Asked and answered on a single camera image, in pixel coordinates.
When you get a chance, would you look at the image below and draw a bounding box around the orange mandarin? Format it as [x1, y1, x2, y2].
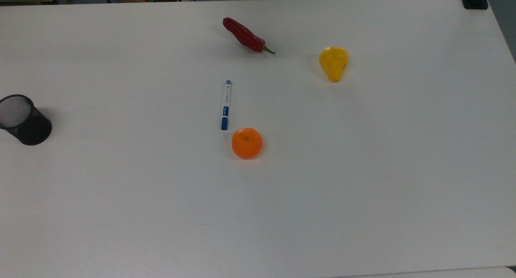
[231, 128, 263, 160]

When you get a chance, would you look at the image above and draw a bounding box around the yellow pear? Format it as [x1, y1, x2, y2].
[319, 46, 350, 83]

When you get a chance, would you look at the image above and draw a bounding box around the black mesh pen cup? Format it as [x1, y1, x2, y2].
[0, 94, 53, 146]

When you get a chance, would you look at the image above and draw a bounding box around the blue and white marker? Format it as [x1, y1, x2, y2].
[220, 80, 232, 131]

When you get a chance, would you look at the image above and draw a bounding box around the red chili pepper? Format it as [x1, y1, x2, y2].
[223, 17, 276, 55]

